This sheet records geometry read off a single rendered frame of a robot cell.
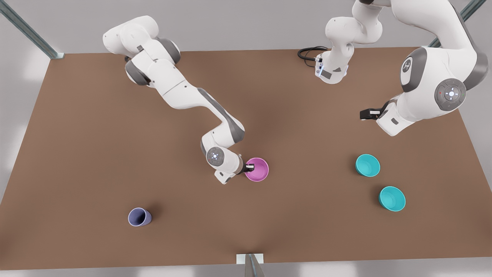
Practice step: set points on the pink bowl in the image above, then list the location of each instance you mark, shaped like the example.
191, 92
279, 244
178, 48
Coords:
258, 170

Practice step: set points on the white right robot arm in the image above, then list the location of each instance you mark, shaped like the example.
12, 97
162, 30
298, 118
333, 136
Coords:
180, 90

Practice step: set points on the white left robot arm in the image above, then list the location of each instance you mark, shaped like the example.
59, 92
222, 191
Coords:
434, 77

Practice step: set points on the teal blue bowl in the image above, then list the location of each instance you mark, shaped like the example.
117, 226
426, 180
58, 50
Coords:
368, 165
392, 199

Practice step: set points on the purple cup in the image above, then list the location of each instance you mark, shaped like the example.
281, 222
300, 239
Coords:
138, 217

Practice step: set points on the silver frame post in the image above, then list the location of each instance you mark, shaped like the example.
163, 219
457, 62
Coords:
251, 265
27, 29
467, 11

